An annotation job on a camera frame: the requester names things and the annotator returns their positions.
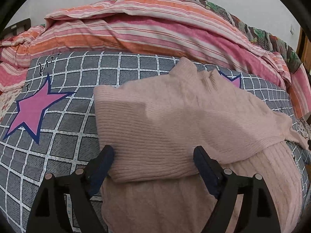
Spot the floral white bedsheet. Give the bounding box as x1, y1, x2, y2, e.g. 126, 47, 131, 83
0, 88, 22, 120

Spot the dark wooden headboard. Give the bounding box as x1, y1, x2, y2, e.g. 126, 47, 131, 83
1, 18, 31, 40

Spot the wooden chair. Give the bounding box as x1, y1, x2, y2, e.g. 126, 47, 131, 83
297, 28, 310, 74

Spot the pink knitted sweater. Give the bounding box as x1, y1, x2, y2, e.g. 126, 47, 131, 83
94, 58, 307, 232

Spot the pink orange striped duvet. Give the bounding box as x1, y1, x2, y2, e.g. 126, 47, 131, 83
1, 0, 310, 118

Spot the grey checked star bedsheet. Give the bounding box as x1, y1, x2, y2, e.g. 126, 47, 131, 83
0, 50, 311, 233

